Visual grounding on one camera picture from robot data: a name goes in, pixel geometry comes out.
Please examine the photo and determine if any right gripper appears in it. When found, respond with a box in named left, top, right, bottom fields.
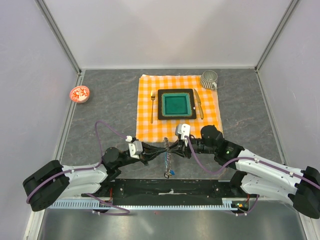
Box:
left=168, top=135, right=216, bottom=159

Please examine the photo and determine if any large keyring organiser with rings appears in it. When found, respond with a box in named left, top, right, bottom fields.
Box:
left=163, top=137, right=172, bottom=173

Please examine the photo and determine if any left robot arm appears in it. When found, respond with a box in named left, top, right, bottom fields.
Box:
left=22, top=140, right=168, bottom=212

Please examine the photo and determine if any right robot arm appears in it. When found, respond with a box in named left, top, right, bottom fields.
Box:
left=175, top=123, right=320, bottom=219

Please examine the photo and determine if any black teal square plate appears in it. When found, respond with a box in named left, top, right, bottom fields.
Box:
left=157, top=88, right=197, bottom=120

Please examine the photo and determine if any gold knife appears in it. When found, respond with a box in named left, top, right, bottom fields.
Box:
left=193, top=88, right=204, bottom=120

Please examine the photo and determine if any orange checkered cloth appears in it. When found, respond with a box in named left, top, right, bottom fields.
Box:
left=135, top=74, right=223, bottom=142

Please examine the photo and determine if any gold fork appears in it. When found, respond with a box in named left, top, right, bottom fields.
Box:
left=150, top=90, right=156, bottom=124

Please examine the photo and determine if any striped mug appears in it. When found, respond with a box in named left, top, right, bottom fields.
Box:
left=200, top=70, right=218, bottom=91

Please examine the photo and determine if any red white patterned bowl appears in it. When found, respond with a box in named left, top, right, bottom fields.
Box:
left=69, top=85, right=90, bottom=104

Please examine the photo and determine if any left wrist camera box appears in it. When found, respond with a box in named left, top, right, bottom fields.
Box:
left=125, top=135, right=144, bottom=159

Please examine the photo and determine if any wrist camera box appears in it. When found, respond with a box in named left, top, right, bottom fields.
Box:
left=125, top=135, right=144, bottom=159
left=175, top=123, right=191, bottom=146

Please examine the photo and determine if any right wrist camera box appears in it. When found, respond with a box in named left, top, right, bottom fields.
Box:
left=175, top=123, right=191, bottom=146

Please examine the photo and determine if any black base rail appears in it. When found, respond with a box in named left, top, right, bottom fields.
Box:
left=105, top=179, right=237, bottom=206

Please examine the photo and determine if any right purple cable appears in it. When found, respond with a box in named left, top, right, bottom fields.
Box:
left=186, top=138, right=320, bottom=217

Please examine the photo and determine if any white cable duct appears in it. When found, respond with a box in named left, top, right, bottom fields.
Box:
left=48, top=198, right=238, bottom=211

